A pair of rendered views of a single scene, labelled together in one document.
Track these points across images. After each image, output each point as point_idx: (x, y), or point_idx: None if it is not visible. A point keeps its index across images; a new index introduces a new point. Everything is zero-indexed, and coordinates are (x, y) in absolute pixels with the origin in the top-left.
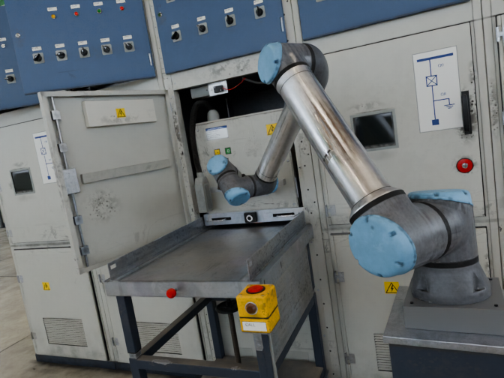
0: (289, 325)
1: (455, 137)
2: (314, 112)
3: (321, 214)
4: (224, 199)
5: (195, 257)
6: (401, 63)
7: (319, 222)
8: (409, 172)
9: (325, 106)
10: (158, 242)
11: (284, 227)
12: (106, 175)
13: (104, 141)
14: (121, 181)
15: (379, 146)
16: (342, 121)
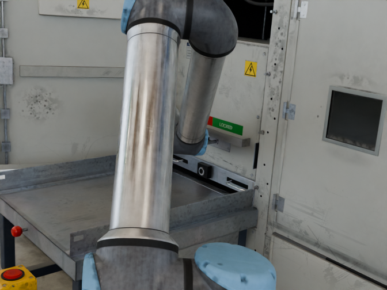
0: None
1: None
2: (127, 95)
3: (270, 203)
4: None
5: (90, 198)
6: None
7: (266, 211)
8: (382, 197)
9: (143, 91)
10: (77, 164)
11: (186, 205)
12: (49, 72)
13: (57, 33)
14: (68, 82)
15: (355, 144)
16: (150, 119)
